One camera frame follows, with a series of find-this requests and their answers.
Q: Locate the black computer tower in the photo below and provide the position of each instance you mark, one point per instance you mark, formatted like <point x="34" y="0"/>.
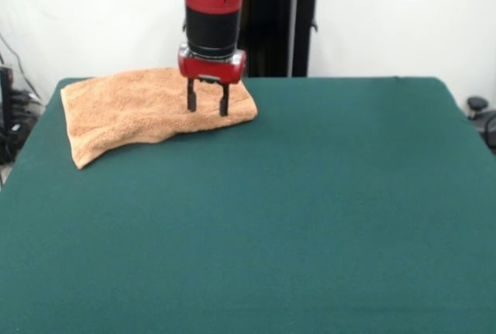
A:
<point x="5" y="94"/>

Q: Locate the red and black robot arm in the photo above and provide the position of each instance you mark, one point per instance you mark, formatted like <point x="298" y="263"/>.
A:
<point x="209" y="1"/>

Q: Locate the black equipment pile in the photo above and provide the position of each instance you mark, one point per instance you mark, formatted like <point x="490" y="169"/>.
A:
<point x="19" y="117"/>

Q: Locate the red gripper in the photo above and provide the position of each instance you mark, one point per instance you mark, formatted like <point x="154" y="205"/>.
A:
<point x="211" y="69"/>

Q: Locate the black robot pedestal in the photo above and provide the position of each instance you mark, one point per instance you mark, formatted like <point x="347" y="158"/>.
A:
<point x="279" y="39"/>

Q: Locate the tan terry towel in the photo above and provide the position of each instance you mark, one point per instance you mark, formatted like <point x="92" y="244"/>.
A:
<point x="135" y="113"/>

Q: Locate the dark green table cloth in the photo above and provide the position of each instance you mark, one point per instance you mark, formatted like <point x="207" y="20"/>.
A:
<point x="116" y="272"/>

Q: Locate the black office chair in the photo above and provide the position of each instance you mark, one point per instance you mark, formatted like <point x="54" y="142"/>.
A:
<point x="484" y="117"/>

